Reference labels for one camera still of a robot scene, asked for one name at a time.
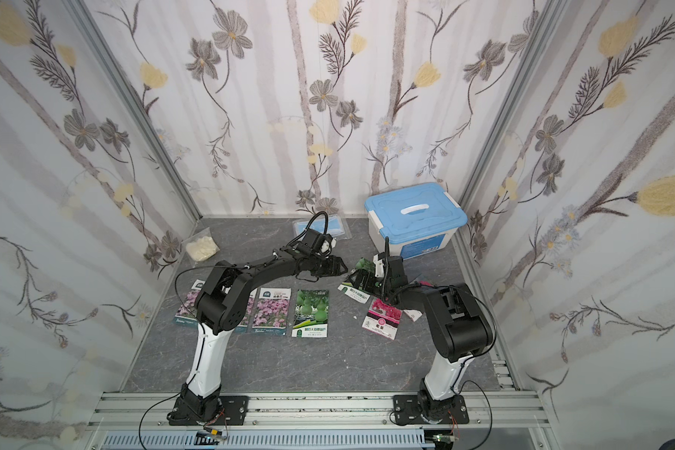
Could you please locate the blue lidded storage box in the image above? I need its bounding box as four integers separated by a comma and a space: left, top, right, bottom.
364, 183, 468, 260

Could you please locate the bag of cream gloves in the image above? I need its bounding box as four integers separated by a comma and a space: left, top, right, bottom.
182, 228, 219, 263

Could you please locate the aluminium corner frame post left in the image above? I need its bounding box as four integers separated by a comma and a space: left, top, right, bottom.
62, 0, 203, 222

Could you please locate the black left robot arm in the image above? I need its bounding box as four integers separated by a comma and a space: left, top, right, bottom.
167, 249, 348, 426

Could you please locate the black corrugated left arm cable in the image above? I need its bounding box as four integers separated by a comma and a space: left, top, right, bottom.
283, 210, 339, 254

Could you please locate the white flower seed packet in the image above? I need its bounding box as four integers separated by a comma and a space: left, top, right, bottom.
172, 279, 204, 328
251, 288, 292, 336
234, 290, 257, 334

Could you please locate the small green gourd seed packet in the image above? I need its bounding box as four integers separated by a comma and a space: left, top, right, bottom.
337, 258, 377, 304

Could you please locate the aluminium corner frame post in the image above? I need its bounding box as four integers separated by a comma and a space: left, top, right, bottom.
62, 0, 203, 222
459, 0, 568, 209

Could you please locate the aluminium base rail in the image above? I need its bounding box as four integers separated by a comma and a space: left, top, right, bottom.
86, 391, 559, 449

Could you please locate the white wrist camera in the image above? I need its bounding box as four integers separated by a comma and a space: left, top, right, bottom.
372, 252, 388, 279
319, 234, 336, 255

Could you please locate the bag of blue face masks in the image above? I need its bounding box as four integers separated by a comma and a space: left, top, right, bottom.
292, 215, 352, 240

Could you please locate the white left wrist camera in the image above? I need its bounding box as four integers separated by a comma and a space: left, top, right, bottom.
319, 234, 336, 255

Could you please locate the large green gourd seed packet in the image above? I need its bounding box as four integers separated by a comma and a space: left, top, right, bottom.
292, 290, 330, 339

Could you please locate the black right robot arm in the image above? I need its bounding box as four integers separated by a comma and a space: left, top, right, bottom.
343, 267, 496, 425

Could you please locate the pink label seed packet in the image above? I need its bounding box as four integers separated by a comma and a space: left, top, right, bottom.
362, 299, 402, 341

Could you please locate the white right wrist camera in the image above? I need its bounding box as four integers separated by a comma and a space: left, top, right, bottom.
372, 252, 388, 279

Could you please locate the aluminium corner frame post right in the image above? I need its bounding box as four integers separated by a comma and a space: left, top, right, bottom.
459, 0, 568, 209

